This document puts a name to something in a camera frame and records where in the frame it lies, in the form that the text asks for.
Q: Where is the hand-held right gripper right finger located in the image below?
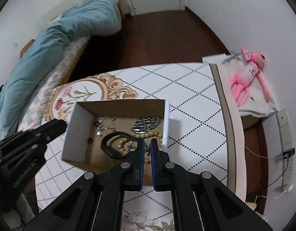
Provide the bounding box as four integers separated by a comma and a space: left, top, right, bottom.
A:
150, 138, 273, 231

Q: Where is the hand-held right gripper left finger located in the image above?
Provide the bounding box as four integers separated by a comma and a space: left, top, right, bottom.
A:
23, 138, 146, 231

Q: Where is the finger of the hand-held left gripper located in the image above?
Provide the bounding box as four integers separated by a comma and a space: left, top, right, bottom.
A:
45, 119, 68, 132
28, 128, 67, 150

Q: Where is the wooden bead bracelet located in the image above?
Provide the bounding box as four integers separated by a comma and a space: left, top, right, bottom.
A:
116, 131, 163, 164

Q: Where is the cardboard box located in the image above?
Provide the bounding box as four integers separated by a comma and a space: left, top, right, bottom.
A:
62, 99, 171, 186

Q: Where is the black smart band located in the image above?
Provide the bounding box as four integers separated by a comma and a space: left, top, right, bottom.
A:
101, 131, 136, 159

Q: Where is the thick silver chain bracelet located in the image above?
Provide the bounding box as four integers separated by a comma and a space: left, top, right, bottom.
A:
132, 117, 161, 135

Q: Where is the thin silver chain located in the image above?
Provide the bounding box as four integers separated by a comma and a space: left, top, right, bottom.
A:
96, 116, 116, 138

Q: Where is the diamond patterned floral tablecloth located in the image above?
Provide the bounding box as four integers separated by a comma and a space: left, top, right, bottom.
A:
35, 63, 247, 231

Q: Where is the light blue duvet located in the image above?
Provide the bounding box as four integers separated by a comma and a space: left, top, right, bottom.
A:
0, 0, 122, 135

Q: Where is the brown plush toy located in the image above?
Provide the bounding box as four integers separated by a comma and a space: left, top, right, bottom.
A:
20, 39, 35, 54

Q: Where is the pink plush toy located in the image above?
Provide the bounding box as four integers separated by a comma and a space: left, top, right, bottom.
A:
230, 45, 271, 108

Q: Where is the thin charger cable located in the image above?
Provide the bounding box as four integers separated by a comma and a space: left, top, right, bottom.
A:
266, 156, 291, 188

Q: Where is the white wall socket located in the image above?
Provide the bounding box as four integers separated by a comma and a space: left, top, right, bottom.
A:
281, 159, 295, 188

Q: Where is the white wall switch panel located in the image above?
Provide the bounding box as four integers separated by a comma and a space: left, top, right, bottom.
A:
275, 108, 293, 148

